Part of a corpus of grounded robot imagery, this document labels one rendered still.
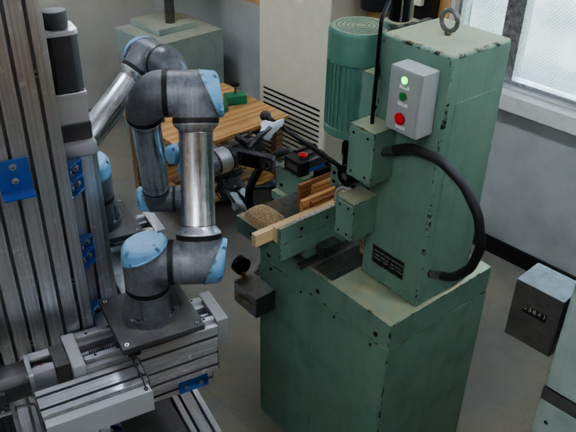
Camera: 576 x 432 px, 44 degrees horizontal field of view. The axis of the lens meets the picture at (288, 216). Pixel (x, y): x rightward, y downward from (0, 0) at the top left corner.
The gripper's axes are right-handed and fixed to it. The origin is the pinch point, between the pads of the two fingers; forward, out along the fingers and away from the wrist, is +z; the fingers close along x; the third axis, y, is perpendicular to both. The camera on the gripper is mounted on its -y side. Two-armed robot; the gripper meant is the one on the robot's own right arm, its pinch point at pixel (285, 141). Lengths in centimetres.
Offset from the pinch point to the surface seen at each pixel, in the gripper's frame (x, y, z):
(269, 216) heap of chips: 15.2, -11.4, -14.5
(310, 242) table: 21.6, -21.9, -6.9
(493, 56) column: -43, -54, 17
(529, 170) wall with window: 59, -4, 145
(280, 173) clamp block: 16.1, 6.5, 4.3
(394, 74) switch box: -39, -43, -5
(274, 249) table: 20.4, -19.4, -18.7
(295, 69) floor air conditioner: 46, 119, 107
